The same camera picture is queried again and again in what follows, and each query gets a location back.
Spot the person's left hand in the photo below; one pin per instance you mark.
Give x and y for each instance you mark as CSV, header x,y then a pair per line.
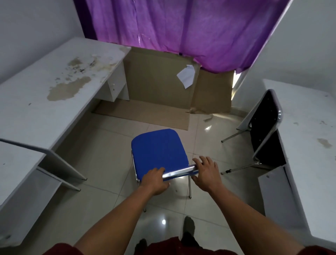
x,y
153,182

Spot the person's right hand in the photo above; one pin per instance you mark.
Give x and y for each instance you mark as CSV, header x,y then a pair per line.
x,y
210,177

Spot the person's right middle finger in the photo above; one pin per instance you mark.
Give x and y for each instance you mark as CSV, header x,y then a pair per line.
x,y
204,161

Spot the person's right thumb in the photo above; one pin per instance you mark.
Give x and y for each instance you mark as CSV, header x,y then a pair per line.
x,y
195,179

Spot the person's right little finger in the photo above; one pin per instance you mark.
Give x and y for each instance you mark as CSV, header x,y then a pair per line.
x,y
216,168

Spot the person's left thumb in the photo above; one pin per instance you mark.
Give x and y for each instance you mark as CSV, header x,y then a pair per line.
x,y
166,185

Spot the blue padded chrome chair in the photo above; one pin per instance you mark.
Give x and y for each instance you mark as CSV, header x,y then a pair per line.
x,y
158,151

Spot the person's right forearm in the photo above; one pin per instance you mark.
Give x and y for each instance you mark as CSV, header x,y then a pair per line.
x,y
252,223

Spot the person's left forearm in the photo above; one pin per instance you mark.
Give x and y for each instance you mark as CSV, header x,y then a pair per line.
x,y
118,223

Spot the person's right foot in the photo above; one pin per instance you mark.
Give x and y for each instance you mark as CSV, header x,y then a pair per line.
x,y
189,231

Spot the person's foot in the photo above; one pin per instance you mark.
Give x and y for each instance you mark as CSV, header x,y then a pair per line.
x,y
189,231
140,247

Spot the person's red shirt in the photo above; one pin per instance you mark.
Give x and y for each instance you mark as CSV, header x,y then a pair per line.
x,y
168,248

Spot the black padded chrome chair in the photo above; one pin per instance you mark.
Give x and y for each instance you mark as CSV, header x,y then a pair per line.
x,y
265,123

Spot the person's left foot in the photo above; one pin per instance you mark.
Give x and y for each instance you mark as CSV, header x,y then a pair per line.
x,y
140,247

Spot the white paper sheet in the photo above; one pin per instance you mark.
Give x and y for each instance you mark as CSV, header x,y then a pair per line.
x,y
187,76

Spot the long white desk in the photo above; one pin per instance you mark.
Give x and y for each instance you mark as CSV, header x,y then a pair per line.
x,y
307,147

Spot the upright brown cardboard sheet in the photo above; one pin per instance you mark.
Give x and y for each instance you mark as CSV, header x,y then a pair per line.
x,y
154,78

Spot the purple curtain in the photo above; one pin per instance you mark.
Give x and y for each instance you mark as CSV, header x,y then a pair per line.
x,y
189,26

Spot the small white desk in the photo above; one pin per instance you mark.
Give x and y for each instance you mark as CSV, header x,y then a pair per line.
x,y
18,168

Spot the stained white desk with drawer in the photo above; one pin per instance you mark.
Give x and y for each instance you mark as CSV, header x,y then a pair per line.
x,y
39,105

